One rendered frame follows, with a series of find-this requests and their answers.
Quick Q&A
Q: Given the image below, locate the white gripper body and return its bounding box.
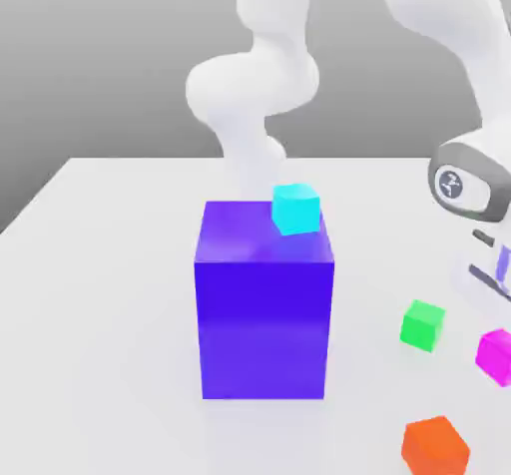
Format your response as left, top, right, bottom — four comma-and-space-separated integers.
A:
450, 257, 511, 319

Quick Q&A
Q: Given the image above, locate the small magenta cube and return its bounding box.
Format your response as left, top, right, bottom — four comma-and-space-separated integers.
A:
474, 327, 511, 388

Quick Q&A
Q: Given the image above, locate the small green cube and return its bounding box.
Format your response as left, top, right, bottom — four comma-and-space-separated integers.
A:
399, 298, 447, 354

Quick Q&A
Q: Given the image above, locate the small orange cube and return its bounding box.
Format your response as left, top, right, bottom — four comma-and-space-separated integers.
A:
400, 414, 471, 475

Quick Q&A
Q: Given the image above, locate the small cyan cube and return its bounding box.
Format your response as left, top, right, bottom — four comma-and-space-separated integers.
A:
270, 182, 321, 238

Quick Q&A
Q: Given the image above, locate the large purple box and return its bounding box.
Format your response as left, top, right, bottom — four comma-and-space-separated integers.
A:
194, 200, 335, 401

